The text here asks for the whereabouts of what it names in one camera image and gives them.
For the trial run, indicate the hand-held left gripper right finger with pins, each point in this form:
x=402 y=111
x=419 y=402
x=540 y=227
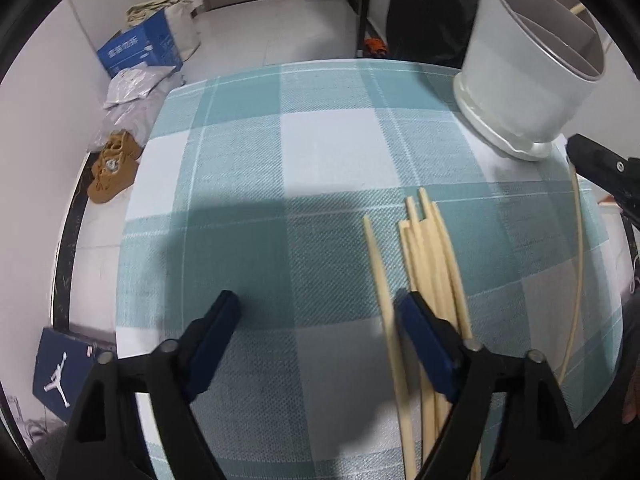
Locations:
x=425 y=345

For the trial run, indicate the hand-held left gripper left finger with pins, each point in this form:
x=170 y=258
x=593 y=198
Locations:
x=220 y=340

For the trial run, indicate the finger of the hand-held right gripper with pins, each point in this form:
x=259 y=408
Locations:
x=607 y=167

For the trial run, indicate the pile of wooden chopsticks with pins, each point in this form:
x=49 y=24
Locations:
x=435 y=270

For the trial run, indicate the pale wooden chopstick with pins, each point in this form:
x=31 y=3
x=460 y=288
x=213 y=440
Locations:
x=581 y=260
x=577 y=8

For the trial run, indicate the white plastic utensil holder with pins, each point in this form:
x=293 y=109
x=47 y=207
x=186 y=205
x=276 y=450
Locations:
x=515 y=80

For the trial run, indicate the dark blue shoe box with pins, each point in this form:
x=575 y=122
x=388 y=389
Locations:
x=65 y=375

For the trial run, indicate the teal checked tablecloth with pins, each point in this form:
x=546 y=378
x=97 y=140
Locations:
x=310 y=170

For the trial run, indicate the person's dark clothing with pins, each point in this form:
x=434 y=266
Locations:
x=600 y=440

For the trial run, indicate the black coat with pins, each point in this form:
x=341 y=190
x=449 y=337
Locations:
x=430 y=15

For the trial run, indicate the clear plastic bag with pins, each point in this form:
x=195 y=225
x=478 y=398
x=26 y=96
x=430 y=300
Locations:
x=130 y=120

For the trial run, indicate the orange slippers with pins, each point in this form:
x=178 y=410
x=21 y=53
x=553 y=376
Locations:
x=375 y=47

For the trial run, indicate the white plastic bag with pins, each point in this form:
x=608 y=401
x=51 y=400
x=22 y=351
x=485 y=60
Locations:
x=135 y=85

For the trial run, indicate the black coat rack pole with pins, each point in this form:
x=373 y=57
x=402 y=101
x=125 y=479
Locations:
x=362 y=5

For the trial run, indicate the blue cardboard box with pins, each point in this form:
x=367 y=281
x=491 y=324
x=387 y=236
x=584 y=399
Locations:
x=140 y=47

